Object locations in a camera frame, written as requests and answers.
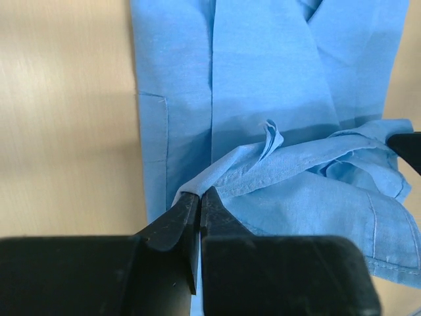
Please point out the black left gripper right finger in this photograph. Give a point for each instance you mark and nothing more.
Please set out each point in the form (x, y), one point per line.
(245, 274)

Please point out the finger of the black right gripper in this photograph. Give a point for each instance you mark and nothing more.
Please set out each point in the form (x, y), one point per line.
(408, 147)

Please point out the light blue shirt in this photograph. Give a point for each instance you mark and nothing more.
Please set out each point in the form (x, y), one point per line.
(278, 105)

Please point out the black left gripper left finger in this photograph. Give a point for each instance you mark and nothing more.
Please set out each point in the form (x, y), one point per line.
(153, 272)

